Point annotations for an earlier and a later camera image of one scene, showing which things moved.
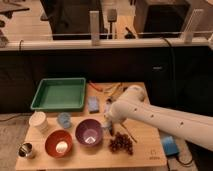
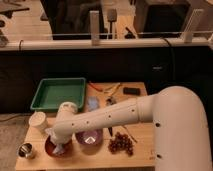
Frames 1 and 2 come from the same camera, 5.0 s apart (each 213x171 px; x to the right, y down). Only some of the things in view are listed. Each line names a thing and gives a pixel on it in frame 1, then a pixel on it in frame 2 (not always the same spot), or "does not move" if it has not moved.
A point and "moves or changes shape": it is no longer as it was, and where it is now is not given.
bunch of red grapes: x=121 y=143 does not move
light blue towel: x=104 y=123 moves or changes shape
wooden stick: x=128 y=132 does not move
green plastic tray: x=60 y=94 does not move
